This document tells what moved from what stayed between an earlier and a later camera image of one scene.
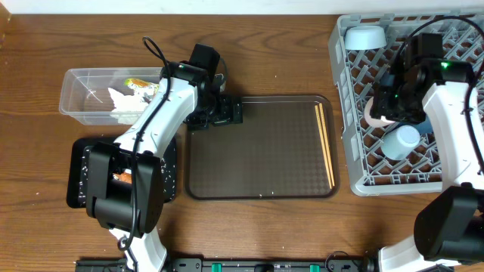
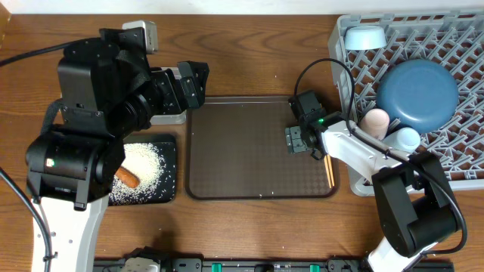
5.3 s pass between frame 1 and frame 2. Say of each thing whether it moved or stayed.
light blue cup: stayed
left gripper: moved
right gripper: moved
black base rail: stayed
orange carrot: stayed
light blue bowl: stayed
